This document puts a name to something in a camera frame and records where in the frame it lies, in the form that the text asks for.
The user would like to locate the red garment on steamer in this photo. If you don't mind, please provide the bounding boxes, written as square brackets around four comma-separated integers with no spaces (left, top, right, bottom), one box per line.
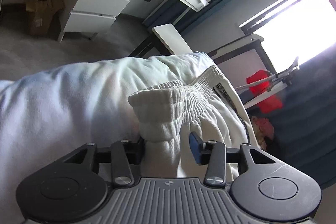
[244,69,283,114]

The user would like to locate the garment steamer stand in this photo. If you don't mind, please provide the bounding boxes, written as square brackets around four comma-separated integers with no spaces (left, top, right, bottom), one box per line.
[235,57,299,110]

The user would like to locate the cardboard box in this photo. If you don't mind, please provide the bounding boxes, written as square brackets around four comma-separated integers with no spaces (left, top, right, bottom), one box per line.
[25,0,64,36]

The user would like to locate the pile of mixed clothes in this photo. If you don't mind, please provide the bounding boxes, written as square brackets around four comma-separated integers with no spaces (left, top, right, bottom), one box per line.
[251,116,276,151]

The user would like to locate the teal blue curtain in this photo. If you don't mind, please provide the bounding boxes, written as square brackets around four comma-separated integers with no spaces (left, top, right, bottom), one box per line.
[248,47,335,189]

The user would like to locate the cream white sweatpants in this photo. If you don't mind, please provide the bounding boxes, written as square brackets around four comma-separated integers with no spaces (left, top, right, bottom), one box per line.
[1,52,257,223]

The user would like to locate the white stool bench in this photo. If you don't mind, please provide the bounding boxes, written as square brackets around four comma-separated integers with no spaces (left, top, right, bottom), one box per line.
[130,23,196,58]

